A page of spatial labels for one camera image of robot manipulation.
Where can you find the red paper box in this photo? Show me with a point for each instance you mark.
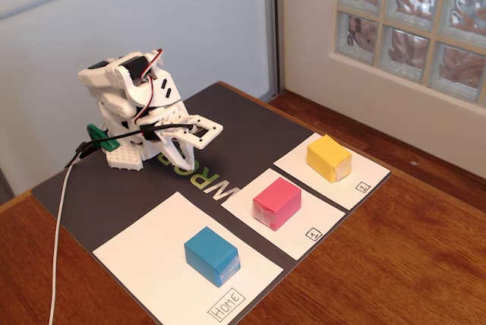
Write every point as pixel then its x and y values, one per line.
pixel 275 199

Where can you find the dark grey board mat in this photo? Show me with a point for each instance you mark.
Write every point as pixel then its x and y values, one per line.
pixel 114 196

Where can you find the white paper sheet marked HOME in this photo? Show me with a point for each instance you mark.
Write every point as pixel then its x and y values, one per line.
pixel 152 253

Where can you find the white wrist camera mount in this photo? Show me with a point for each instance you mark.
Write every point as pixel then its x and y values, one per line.
pixel 212 133

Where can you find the grey metal door post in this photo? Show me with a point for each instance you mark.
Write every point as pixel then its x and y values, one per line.
pixel 274 17

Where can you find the frosted white sliding door panel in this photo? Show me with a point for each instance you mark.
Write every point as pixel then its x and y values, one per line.
pixel 114 17

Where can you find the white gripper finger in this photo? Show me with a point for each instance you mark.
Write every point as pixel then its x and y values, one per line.
pixel 172 152
pixel 192 154

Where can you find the blue paper box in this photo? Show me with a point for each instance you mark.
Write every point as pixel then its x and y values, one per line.
pixel 209 253

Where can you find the green table clamp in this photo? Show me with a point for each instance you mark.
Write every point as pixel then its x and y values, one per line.
pixel 102 137

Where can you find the white paper sheet marked 2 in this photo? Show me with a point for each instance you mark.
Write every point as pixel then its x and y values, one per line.
pixel 372 177

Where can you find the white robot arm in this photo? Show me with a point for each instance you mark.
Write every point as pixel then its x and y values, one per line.
pixel 114 78

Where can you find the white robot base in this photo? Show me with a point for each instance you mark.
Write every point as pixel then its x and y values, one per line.
pixel 123 159

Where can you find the yellow paper box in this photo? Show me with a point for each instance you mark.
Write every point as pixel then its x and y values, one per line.
pixel 326 154

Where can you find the white paper sheet marked 1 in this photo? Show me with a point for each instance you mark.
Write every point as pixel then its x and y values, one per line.
pixel 315 218

